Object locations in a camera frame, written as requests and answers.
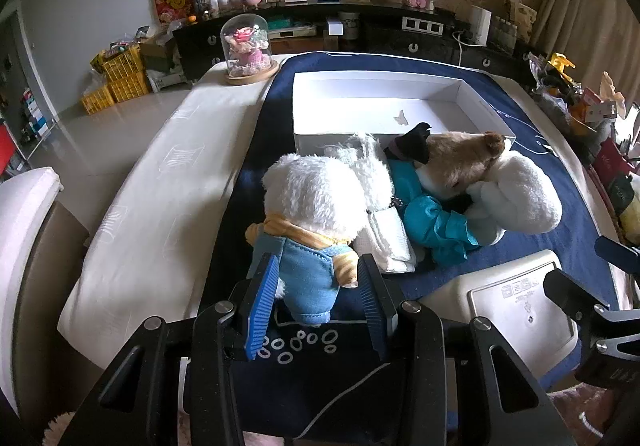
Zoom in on white towel with bracelet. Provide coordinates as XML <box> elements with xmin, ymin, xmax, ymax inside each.
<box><xmin>352</xmin><ymin>207</ymin><xmax>416</xmax><ymax>273</ymax></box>

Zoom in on white cardboard box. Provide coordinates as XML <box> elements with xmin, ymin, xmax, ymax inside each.
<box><xmin>292</xmin><ymin>71</ymin><xmax>516</xmax><ymax>155</ymax></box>

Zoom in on brown white dog plush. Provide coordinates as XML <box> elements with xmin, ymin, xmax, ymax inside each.
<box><xmin>385</xmin><ymin>122</ymin><xmax>563</xmax><ymax>245</ymax></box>

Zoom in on beige curtain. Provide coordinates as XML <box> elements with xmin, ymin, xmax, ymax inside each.
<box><xmin>530</xmin><ymin>0</ymin><xmax>639</xmax><ymax>100</ymax></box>

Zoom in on white sofa cushion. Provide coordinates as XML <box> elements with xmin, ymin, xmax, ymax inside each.
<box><xmin>0</xmin><ymin>166</ymin><xmax>63</xmax><ymax>416</ymax></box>

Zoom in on yellow toy excavator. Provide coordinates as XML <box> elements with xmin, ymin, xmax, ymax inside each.
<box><xmin>548</xmin><ymin>52</ymin><xmax>576</xmax><ymax>84</ymax></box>

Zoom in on navy blue whale blanket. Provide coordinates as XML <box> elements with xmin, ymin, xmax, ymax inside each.
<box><xmin>201</xmin><ymin>54</ymin><xmax>628</xmax><ymax>443</ymax></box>

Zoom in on teal satin cloth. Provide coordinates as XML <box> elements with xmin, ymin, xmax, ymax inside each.
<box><xmin>387</xmin><ymin>159</ymin><xmax>480</xmax><ymax>267</ymax></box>

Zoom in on white bear plush blue overalls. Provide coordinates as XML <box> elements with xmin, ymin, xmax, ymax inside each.
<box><xmin>245</xmin><ymin>153</ymin><xmax>368</xmax><ymax>327</ymax></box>

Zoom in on red gold festive box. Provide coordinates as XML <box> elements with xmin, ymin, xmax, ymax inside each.
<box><xmin>153</xmin><ymin>0</ymin><xmax>195</xmax><ymax>24</ymax></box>

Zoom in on white air purifier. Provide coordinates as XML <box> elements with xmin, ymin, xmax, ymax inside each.
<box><xmin>470</xmin><ymin>6</ymin><xmax>491</xmax><ymax>46</ymax></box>

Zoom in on glass dome with rose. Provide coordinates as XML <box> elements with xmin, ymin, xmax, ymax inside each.
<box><xmin>220</xmin><ymin>13</ymin><xmax>279</xmax><ymax>85</ymax></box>

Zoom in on yellow plastic crates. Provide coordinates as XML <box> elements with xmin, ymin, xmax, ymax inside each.
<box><xmin>80</xmin><ymin>42</ymin><xmax>151</xmax><ymax>115</ymax></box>

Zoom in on black tv cabinet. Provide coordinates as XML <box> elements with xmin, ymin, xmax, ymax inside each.
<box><xmin>171</xmin><ymin>0</ymin><xmax>532</xmax><ymax>82</ymax></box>

